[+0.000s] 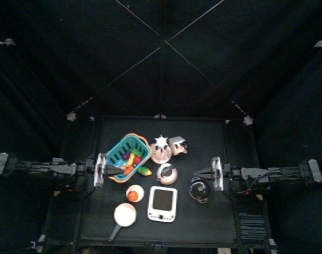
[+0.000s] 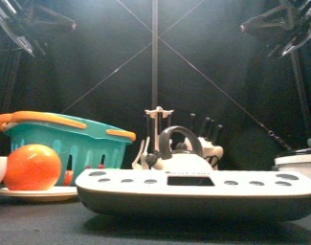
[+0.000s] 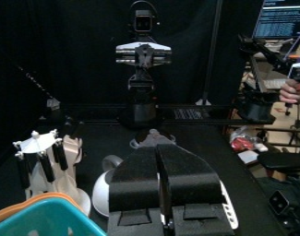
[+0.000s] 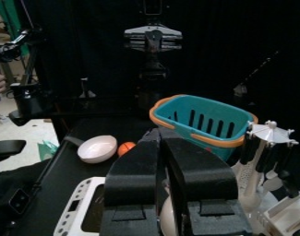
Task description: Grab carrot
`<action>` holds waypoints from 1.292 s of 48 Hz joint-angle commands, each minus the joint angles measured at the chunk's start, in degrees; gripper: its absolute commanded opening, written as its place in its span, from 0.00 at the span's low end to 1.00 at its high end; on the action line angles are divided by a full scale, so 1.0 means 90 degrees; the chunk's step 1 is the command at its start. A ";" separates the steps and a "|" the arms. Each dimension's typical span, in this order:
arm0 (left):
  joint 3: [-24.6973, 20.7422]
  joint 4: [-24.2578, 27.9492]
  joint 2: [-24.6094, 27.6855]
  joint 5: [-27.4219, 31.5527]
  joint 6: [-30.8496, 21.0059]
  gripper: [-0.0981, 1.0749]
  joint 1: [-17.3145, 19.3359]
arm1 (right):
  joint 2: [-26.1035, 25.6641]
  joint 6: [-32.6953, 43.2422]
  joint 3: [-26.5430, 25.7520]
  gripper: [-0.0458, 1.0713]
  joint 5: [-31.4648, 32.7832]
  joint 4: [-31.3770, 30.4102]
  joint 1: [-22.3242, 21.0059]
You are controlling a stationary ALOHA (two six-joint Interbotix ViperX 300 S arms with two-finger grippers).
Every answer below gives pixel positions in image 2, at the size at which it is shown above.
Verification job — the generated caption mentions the white utensil rack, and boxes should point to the white utensil rack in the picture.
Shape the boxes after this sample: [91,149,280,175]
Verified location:
[143,105,175,154]

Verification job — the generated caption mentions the white round plate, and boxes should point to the white round plate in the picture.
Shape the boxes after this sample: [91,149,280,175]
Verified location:
[0,186,79,203]

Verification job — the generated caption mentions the orange toy fruit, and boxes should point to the orange toy fruit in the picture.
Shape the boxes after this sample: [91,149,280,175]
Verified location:
[2,144,63,191]

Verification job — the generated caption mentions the white pot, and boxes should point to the white pot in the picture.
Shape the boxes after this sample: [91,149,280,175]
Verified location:
[271,153,311,185]

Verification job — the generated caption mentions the black handled toy knife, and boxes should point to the black handled toy knife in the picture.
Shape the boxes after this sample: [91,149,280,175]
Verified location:
[199,117,216,139]
[188,113,198,132]
[211,123,226,144]

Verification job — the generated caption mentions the grey vertical frame pole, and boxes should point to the grey vertical frame pole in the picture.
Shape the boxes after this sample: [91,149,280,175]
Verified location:
[151,0,159,109]

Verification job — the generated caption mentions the white toy spatula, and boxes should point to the white toy spatula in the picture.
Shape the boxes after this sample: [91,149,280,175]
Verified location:
[131,136,152,170]

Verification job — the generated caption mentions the red orange toy food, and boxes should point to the red orange toy food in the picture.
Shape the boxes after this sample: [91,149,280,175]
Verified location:
[62,169,75,187]

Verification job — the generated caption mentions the diagonal brace wire with turnbuckle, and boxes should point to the diagonal brace wire with turnbuckle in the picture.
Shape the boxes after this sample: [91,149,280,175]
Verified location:
[115,0,294,152]

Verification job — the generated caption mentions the white kettle with grey handle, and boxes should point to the white kettle with grey handle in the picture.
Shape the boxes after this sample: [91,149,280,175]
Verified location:
[144,125,215,172]

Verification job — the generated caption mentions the thin diagonal brace wire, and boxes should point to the thin diagonal brace wire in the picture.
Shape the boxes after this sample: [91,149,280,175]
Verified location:
[60,0,207,115]

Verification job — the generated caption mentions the dark side frame pole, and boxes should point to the dark side frame pole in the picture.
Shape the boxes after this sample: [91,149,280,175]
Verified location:
[290,50,311,137]

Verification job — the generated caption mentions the white kitchen scale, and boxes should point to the white kitchen scale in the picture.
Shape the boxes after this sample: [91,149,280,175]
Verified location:
[75,167,311,222]

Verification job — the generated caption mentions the white knife block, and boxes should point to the white knife block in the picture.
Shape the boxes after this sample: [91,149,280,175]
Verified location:
[183,136,226,170]

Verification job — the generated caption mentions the teal basket with orange handles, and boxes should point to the teal basket with orange handles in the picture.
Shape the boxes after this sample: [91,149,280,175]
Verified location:
[0,110,138,187]

